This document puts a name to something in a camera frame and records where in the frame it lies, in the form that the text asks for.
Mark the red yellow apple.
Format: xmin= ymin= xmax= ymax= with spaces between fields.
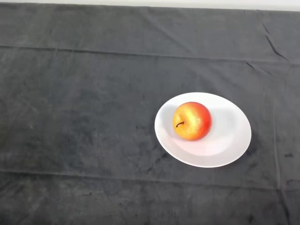
xmin=172 ymin=101 xmax=213 ymax=142

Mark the white round plate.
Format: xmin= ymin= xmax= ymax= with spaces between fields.
xmin=154 ymin=92 xmax=252 ymax=168

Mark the black cloth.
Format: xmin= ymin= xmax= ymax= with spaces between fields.
xmin=0 ymin=2 xmax=300 ymax=225

